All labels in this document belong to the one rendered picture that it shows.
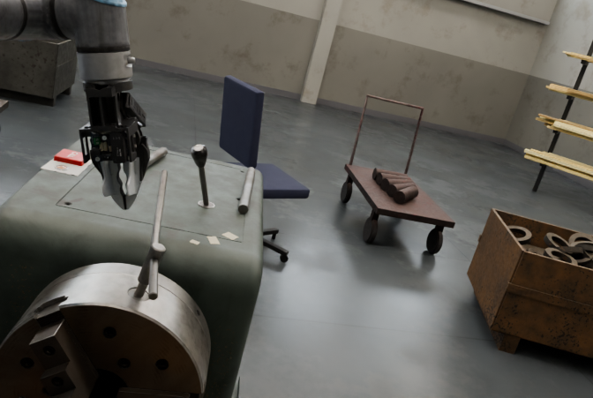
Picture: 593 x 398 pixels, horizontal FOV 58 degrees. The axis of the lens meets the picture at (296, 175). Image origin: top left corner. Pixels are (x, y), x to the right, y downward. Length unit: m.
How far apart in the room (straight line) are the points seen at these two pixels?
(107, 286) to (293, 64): 10.07
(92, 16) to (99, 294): 0.39
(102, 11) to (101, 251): 0.40
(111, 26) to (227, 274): 0.45
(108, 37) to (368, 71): 10.50
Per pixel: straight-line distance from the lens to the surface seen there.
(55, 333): 0.82
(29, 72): 6.56
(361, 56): 11.13
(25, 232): 1.01
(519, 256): 3.50
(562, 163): 8.36
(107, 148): 0.84
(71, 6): 0.83
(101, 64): 0.82
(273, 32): 10.68
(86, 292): 0.86
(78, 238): 0.99
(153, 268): 0.79
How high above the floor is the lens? 1.69
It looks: 17 degrees down
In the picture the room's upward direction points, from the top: 15 degrees clockwise
